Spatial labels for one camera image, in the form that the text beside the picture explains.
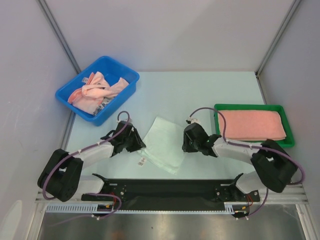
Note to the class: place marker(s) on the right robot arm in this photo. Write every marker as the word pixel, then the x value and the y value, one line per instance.
pixel 272 167

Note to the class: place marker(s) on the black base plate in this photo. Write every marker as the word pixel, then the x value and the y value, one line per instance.
pixel 173 194

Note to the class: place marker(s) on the green plastic tray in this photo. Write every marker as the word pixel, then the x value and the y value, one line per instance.
pixel 288 142

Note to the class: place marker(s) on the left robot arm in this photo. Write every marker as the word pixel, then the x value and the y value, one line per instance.
pixel 62 177

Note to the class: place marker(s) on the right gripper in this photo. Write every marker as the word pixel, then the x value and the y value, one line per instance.
pixel 189 140

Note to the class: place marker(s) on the white slotted cable duct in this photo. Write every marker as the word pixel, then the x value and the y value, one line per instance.
pixel 80 208

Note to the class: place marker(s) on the blue plastic bin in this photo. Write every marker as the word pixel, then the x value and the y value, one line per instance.
pixel 112 71

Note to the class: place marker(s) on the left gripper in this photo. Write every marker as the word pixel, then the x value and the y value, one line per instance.
pixel 138 144

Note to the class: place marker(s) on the light blue towel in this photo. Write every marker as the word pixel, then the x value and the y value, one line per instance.
pixel 164 142

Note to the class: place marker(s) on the pink towel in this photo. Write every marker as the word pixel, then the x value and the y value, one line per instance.
pixel 251 125
pixel 95 89

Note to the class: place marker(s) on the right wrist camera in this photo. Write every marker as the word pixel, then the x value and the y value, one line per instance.
pixel 191 120

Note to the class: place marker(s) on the aluminium frame rail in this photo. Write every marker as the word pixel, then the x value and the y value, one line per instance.
pixel 292 194

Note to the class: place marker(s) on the pink towel in bin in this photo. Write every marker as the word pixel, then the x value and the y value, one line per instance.
pixel 95 89

